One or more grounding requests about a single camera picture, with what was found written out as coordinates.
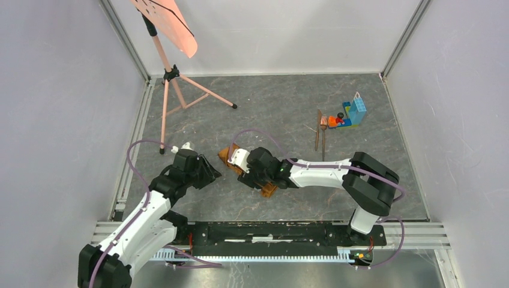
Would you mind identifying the orange cloth napkin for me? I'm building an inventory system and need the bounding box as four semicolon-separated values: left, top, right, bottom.
218;143;278;198

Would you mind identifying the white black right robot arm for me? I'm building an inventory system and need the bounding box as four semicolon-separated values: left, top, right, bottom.
226;147;402;245

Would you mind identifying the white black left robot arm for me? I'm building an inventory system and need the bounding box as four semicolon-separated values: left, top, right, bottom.
77;149;221;287

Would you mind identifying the colourful toy brick build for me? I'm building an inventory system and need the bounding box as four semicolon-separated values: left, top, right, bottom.
327;92;367;129

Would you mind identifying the pink music stand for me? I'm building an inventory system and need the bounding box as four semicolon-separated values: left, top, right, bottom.
128;0;239;155

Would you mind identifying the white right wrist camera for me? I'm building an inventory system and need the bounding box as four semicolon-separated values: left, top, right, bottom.
226;148;250;175

